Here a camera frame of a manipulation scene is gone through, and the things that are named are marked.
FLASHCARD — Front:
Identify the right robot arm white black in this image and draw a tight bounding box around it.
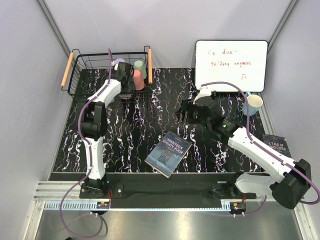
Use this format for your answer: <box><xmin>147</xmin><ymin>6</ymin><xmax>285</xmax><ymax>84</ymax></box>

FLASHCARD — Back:
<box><xmin>176</xmin><ymin>87</ymin><xmax>312</xmax><ymax>210</ymax></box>

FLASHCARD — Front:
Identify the pink plastic cup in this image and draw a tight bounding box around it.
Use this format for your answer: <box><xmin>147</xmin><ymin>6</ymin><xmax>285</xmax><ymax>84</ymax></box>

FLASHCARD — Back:
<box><xmin>132</xmin><ymin>69</ymin><xmax>145</xmax><ymax>91</ymax></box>

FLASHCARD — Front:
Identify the Nineteen Eighty-Four book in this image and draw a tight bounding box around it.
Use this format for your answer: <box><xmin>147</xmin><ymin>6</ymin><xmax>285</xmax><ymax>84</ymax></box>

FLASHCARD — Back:
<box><xmin>144</xmin><ymin>131</ymin><xmax>192</xmax><ymax>178</ymax></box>

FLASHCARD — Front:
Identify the purple plastic cup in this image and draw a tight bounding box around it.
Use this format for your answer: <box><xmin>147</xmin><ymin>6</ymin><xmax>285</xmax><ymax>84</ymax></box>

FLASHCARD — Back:
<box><xmin>114</xmin><ymin>58</ymin><xmax>125</xmax><ymax>65</ymax></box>

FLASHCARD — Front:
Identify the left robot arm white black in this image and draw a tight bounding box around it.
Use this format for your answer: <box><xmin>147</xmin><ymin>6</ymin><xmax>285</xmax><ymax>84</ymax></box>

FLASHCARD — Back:
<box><xmin>77</xmin><ymin>61</ymin><xmax>134</xmax><ymax>198</ymax></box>

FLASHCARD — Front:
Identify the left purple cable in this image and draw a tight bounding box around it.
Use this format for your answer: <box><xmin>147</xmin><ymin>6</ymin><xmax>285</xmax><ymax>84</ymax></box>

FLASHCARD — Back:
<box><xmin>58</xmin><ymin>48</ymin><xmax>115</xmax><ymax>238</ymax></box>

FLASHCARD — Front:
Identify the purple cable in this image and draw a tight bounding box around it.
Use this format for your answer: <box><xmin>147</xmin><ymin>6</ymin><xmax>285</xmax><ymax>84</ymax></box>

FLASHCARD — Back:
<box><xmin>58</xmin><ymin>48</ymin><xmax>115</xmax><ymax>238</ymax></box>
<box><xmin>197</xmin><ymin>81</ymin><xmax>320</xmax><ymax>218</ymax></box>

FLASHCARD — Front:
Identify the pink ceramic mug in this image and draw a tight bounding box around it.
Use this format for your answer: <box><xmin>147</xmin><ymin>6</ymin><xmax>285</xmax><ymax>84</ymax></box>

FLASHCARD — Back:
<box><xmin>119</xmin><ymin>94</ymin><xmax>132</xmax><ymax>101</ymax></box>

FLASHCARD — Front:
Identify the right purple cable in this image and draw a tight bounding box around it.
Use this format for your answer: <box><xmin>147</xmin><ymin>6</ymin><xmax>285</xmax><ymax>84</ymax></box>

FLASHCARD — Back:
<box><xmin>197</xmin><ymin>81</ymin><xmax>320</xmax><ymax>218</ymax></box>

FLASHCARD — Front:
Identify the black wire dish rack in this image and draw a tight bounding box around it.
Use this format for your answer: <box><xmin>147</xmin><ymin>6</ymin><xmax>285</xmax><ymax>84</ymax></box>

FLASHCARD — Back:
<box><xmin>61</xmin><ymin>45</ymin><xmax>153</xmax><ymax>101</ymax></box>

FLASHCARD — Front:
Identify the green plastic cup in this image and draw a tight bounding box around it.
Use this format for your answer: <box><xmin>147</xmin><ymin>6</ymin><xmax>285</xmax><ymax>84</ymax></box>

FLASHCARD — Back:
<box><xmin>133</xmin><ymin>60</ymin><xmax>146</xmax><ymax>78</ymax></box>

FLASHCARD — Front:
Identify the black marble pattern mat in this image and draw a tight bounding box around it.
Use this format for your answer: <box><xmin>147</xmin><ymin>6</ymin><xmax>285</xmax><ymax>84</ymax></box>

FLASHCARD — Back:
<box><xmin>51</xmin><ymin>68</ymin><xmax>261</xmax><ymax>178</ymax></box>

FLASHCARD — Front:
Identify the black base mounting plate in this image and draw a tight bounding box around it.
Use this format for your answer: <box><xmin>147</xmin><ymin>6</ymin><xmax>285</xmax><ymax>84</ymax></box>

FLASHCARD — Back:
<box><xmin>79</xmin><ymin>173</ymin><xmax>256</xmax><ymax>200</ymax></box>

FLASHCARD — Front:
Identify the light blue mug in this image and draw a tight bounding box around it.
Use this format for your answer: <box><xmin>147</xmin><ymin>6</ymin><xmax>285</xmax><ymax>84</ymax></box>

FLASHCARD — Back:
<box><xmin>242</xmin><ymin>92</ymin><xmax>264</xmax><ymax>116</ymax></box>

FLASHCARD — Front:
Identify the Tale of Two Cities book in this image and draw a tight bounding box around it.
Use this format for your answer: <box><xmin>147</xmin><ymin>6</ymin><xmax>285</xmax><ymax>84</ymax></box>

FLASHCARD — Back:
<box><xmin>261</xmin><ymin>134</ymin><xmax>292</xmax><ymax>158</ymax></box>

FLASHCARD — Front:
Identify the white whiteboard black frame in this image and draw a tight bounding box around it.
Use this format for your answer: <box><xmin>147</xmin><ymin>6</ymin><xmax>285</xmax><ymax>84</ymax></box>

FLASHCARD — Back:
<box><xmin>194</xmin><ymin>40</ymin><xmax>269</xmax><ymax>93</ymax></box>

